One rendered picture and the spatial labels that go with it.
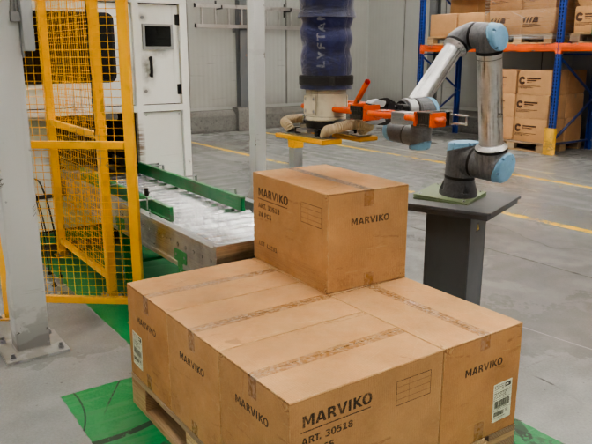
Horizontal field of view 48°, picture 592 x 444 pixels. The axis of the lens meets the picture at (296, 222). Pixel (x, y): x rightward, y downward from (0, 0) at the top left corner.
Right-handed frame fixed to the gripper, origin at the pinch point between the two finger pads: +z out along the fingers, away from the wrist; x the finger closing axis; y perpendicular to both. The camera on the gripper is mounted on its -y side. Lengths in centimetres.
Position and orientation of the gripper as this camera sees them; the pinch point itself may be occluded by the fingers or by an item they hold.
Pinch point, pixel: (369, 112)
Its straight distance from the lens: 263.4
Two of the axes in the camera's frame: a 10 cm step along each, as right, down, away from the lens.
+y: -5.7, -2.0, 7.9
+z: -8.2, 1.4, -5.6
